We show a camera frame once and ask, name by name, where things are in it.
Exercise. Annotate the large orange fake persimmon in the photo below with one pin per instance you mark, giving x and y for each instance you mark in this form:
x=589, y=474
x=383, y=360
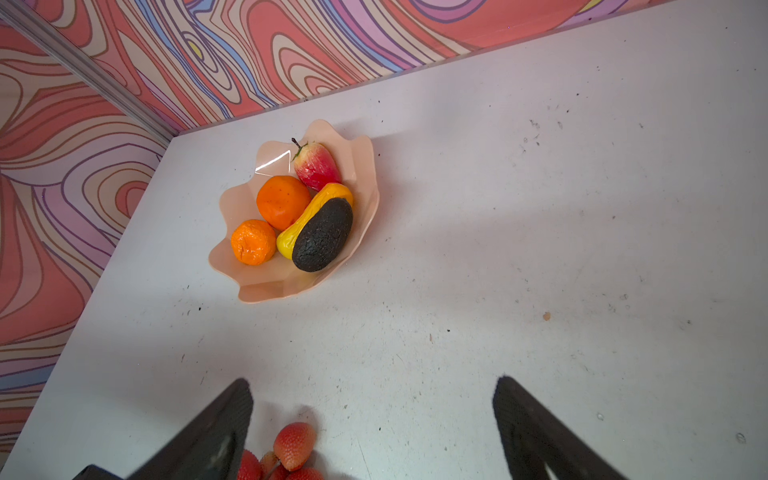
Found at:
x=282, y=200

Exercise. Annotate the red fake lychee bunch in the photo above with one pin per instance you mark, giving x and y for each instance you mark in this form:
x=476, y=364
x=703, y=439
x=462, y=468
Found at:
x=292, y=449

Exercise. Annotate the pink wavy fruit bowl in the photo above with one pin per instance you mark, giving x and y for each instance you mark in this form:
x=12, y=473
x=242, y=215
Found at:
x=278, y=277

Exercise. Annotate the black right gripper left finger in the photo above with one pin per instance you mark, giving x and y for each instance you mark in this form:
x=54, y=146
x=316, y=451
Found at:
x=211, y=446

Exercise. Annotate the dark fake avocado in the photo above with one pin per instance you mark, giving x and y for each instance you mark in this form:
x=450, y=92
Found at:
x=323, y=237

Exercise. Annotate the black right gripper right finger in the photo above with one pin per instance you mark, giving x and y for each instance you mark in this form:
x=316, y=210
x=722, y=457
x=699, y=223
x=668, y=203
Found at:
x=536, y=444

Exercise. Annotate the red fake apple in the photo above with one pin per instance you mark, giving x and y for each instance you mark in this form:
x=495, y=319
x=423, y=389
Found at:
x=314, y=165

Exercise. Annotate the small orange fake tangerine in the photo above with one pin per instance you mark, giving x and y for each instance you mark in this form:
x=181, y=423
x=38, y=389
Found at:
x=254, y=242

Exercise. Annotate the left rear aluminium post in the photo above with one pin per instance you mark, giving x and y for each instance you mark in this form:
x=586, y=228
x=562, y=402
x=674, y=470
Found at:
x=23, y=19

